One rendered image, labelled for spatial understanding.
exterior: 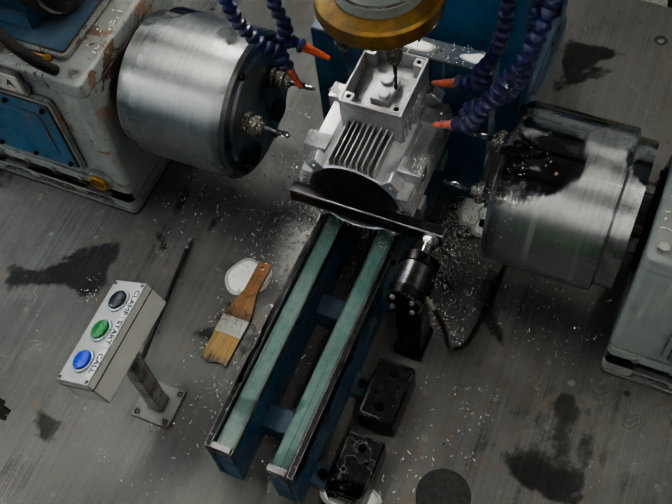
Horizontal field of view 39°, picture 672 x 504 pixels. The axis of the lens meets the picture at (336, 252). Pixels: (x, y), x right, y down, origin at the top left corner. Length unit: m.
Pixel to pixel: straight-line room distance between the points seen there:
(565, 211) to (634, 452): 0.42
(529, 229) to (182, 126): 0.56
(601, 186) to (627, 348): 0.30
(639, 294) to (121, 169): 0.89
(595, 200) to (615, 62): 0.66
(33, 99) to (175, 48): 0.26
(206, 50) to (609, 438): 0.87
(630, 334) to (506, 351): 0.22
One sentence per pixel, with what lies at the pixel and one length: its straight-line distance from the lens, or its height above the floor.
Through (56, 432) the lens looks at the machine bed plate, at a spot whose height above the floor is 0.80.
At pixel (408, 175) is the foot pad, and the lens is 1.42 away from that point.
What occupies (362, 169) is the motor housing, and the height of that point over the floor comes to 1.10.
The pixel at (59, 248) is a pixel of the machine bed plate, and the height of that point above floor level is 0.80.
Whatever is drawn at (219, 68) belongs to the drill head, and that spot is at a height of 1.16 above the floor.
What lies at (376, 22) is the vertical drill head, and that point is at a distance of 1.25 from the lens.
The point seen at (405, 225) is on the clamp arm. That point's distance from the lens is 1.42.
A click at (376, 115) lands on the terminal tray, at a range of 1.41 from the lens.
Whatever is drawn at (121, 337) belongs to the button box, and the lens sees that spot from 1.35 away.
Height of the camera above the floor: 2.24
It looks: 59 degrees down
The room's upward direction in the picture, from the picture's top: 9 degrees counter-clockwise
